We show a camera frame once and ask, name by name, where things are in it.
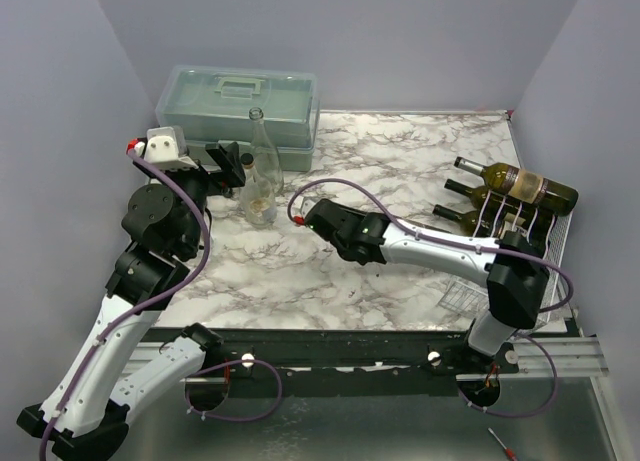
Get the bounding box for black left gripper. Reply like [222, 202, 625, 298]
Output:
[137, 141, 245, 254]

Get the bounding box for green wine bottle tan label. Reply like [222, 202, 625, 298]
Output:
[399, 219, 450, 234]

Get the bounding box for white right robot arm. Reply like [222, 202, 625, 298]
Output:
[301, 198, 549, 373]

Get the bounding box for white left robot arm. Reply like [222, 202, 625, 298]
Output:
[17, 138, 245, 460]

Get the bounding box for tall clear glass bottle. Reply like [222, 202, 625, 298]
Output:
[249, 107, 284, 196]

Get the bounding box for small clear black-capped bottle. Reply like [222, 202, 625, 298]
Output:
[239, 153, 277, 228]

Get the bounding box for wine bottle on rack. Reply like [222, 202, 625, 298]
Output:
[444, 179, 503, 210]
[454, 156, 579, 216]

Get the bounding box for top wine bottle on rack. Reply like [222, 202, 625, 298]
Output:
[454, 156, 579, 216]

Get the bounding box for translucent green storage box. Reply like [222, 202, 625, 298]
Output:
[156, 65, 319, 172]

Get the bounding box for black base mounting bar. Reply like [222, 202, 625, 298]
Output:
[144, 325, 521, 400]

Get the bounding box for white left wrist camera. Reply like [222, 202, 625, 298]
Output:
[127, 126, 198, 171]

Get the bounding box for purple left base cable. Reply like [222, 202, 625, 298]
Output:
[187, 358, 285, 422]

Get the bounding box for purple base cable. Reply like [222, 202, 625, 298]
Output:
[457, 340, 564, 418]
[187, 358, 285, 422]

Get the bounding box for white wire wine rack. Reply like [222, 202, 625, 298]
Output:
[438, 195, 569, 331]

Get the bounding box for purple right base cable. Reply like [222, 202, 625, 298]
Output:
[457, 340, 564, 418]

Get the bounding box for red handled screwdriver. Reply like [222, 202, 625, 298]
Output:
[488, 428, 518, 461]

